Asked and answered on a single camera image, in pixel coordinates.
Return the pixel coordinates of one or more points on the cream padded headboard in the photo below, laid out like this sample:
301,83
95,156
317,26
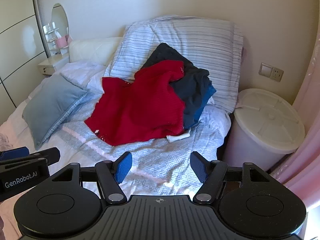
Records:
97,50

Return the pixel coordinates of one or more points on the red knit sweater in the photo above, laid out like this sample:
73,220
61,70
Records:
148,108

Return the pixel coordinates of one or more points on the pink curtain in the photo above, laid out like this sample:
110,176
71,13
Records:
300,172

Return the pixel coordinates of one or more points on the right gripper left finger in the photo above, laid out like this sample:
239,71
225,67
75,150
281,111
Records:
110,174

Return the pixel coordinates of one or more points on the white bed duvet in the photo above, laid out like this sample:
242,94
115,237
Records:
159,167

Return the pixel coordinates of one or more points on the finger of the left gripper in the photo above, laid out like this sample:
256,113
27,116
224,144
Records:
14,153
51,154

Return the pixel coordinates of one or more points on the light blue cushion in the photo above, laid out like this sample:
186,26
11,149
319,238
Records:
52,105

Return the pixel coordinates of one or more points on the striped white pillow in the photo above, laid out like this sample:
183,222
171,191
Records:
214,45

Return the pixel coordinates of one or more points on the white lidded bucket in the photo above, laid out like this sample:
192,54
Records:
265,129

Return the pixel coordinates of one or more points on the round vanity mirror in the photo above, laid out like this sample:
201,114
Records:
59,18

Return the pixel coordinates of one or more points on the white rolled sock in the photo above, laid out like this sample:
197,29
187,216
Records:
172,138

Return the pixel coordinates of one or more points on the blue garment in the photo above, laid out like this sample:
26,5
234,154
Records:
196,116

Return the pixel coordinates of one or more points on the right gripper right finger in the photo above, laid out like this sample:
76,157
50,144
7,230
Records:
211,174

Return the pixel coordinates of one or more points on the wall socket and switch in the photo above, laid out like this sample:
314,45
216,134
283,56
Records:
273,73

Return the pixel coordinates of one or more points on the dark navy garment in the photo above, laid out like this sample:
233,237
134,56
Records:
191,87

